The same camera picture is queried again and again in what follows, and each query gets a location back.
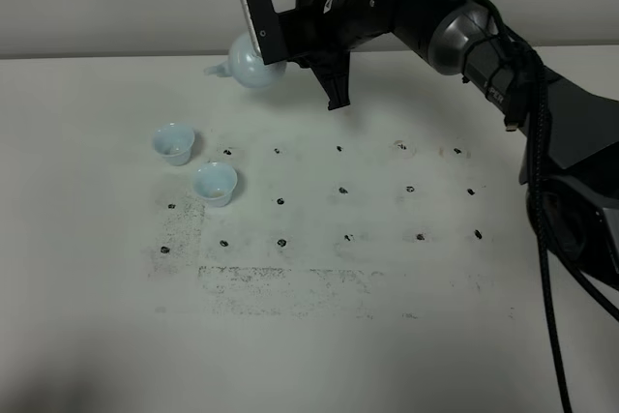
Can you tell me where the blue porcelain teacup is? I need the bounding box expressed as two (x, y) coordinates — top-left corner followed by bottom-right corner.
(192, 162), (238, 208)
(152, 123), (195, 166)

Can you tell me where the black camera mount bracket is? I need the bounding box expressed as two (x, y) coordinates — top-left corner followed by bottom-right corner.
(261, 0), (315, 69)

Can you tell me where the light blue porcelain teapot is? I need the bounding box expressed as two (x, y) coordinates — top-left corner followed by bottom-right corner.
(204, 33), (287, 89)

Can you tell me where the near blue porcelain teacup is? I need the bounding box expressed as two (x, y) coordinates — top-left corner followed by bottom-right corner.
(192, 162), (238, 208)

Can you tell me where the black camera cable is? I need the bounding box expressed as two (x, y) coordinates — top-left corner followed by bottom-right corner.
(400, 0), (619, 413)

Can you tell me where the silver depth camera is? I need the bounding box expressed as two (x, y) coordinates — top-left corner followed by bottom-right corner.
(241, 0), (269, 57)

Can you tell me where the far blue porcelain teacup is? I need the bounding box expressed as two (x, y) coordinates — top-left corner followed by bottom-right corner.
(152, 123), (195, 166)

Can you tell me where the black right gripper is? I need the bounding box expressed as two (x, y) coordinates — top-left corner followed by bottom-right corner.
(295, 0), (399, 110)

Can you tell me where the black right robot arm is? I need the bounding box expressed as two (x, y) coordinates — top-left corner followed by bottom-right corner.
(260, 0), (618, 286)

